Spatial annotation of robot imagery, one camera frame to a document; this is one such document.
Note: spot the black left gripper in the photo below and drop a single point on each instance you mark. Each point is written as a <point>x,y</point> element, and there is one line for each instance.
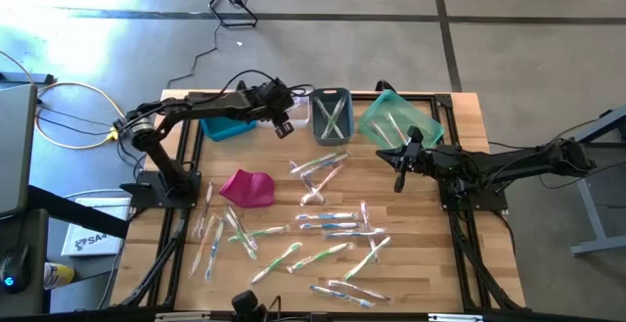
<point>271,105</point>

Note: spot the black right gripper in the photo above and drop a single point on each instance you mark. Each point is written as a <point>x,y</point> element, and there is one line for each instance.
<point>433,159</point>

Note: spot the green toothbrushes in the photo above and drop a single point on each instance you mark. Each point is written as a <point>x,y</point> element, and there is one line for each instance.
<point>322,106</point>

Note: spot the green toothbrush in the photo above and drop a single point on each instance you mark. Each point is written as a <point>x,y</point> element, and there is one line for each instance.
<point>313,163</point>
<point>367,258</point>
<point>276,262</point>
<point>264,233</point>
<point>241,236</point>
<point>341,106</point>
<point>320,256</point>

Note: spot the purple toothbrush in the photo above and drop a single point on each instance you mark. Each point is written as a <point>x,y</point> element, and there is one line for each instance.
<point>359,290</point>
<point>369,224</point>
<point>301,175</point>

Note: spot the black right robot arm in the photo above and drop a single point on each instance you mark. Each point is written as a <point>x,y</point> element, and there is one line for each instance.
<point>513,163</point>

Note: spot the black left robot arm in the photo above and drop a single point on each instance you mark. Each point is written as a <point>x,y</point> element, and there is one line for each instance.
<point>205,106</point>

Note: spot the clear white plastic bin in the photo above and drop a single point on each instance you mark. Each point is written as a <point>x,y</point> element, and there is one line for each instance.
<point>305,116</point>

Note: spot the teal translucent plastic bin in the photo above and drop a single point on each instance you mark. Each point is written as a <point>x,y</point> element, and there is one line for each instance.
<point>425,124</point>

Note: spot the black table clamp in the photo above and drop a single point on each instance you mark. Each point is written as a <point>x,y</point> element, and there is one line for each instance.
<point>386,86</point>
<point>240,85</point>

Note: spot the bright blue plastic bin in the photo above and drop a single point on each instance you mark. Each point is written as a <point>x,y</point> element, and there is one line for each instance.
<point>227,128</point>

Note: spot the dark grey plastic bin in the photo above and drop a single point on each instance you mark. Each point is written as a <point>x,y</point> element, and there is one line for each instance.
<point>349,133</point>

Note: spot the blue wrapped toothbrush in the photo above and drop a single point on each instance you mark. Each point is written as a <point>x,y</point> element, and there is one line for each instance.
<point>214,251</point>
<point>335,161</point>
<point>327,216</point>
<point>342,296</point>
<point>352,234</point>
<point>330,225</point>

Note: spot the magenta plastic bin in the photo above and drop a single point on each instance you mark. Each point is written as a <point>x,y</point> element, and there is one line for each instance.
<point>247,190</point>

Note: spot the black yellow plug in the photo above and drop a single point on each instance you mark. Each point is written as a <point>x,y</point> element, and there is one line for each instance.
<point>120,128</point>

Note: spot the black desk beam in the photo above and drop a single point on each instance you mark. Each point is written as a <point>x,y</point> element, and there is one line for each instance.
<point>73,212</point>

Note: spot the white printed box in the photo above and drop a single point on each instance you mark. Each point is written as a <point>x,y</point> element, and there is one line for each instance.
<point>90,243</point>

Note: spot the grey laptop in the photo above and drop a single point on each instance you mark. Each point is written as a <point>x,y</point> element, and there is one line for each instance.
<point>17,151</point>

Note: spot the black desk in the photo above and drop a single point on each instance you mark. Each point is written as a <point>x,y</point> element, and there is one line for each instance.
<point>36,234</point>

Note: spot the yellow white can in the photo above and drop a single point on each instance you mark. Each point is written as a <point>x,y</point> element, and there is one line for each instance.
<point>58,275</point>

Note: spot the black computer mouse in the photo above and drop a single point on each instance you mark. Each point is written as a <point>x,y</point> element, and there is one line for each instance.
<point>14,268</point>

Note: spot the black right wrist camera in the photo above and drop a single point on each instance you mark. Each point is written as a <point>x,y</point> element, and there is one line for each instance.
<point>413,156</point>

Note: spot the silver angle bracket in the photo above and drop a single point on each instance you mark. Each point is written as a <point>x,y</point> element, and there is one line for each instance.
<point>181,317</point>
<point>455,318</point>

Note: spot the grey metal desk frame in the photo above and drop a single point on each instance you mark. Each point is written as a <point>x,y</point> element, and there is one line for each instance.
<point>589,214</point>

